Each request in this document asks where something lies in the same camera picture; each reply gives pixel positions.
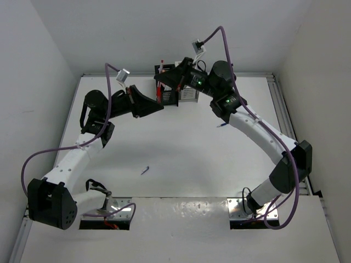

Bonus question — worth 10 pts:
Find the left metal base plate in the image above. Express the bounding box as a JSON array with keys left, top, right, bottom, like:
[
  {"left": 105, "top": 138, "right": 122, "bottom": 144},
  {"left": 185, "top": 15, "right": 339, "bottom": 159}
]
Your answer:
[{"left": 82, "top": 197, "right": 137, "bottom": 221}]

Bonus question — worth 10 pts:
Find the metal base plate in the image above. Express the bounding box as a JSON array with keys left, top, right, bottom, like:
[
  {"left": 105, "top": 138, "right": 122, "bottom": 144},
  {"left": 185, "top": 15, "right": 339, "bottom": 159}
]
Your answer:
[
  {"left": 227, "top": 197, "right": 279, "bottom": 221},
  {"left": 82, "top": 197, "right": 137, "bottom": 221}
]

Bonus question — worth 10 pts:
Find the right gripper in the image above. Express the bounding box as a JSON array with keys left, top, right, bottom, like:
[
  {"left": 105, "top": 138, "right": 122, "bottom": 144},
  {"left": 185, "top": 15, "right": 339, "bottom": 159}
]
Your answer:
[{"left": 154, "top": 58, "right": 218, "bottom": 99}]

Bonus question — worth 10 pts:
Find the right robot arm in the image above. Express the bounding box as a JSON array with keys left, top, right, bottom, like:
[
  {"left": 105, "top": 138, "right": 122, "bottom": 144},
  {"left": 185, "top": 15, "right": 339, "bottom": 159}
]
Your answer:
[{"left": 154, "top": 58, "right": 313, "bottom": 213}]

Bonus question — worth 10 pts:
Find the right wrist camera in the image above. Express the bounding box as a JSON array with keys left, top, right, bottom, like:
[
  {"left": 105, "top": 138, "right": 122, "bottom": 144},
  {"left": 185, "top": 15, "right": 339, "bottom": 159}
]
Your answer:
[{"left": 192, "top": 39, "right": 206, "bottom": 63}]

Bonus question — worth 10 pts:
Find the red grip gel pen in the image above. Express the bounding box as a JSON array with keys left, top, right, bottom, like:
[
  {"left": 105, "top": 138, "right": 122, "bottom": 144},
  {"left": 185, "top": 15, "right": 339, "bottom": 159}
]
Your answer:
[{"left": 176, "top": 77, "right": 184, "bottom": 92}]

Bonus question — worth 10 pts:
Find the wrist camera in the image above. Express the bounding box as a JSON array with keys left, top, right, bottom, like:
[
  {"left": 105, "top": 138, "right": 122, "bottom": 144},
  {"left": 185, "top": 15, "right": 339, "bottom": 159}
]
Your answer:
[
  {"left": 192, "top": 39, "right": 206, "bottom": 63},
  {"left": 116, "top": 68, "right": 130, "bottom": 87}
]

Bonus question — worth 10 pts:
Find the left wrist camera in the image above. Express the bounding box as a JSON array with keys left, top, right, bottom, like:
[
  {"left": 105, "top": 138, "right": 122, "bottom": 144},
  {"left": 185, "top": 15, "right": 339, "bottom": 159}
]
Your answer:
[{"left": 116, "top": 68, "right": 130, "bottom": 87}]

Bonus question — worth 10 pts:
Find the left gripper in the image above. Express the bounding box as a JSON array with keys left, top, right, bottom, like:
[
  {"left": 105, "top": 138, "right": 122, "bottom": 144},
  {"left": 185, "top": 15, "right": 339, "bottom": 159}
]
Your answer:
[{"left": 101, "top": 84, "right": 162, "bottom": 119}]

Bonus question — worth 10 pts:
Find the white slotted pen holder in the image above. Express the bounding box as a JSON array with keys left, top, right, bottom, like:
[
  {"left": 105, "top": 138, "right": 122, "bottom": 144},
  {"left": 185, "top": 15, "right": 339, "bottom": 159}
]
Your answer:
[{"left": 179, "top": 86, "right": 199, "bottom": 102}]

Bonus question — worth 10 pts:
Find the black slotted pen holder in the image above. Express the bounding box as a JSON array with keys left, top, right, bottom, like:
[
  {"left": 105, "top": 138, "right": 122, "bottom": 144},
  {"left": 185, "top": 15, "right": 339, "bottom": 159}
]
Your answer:
[{"left": 154, "top": 64, "right": 179, "bottom": 107}]

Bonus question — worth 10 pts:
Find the red retractable pen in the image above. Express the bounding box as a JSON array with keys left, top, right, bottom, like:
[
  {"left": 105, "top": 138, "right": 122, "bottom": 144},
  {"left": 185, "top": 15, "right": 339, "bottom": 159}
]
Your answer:
[{"left": 156, "top": 59, "right": 164, "bottom": 104}]

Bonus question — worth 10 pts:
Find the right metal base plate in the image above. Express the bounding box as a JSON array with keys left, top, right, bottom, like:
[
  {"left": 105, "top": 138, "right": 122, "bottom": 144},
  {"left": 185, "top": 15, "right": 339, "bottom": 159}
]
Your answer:
[{"left": 227, "top": 197, "right": 279, "bottom": 221}]

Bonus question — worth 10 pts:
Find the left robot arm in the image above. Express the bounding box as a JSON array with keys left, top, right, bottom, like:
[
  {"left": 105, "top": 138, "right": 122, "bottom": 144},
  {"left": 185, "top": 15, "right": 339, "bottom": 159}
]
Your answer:
[{"left": 27, "top": 85, "right": 164, "bottom": 230}]

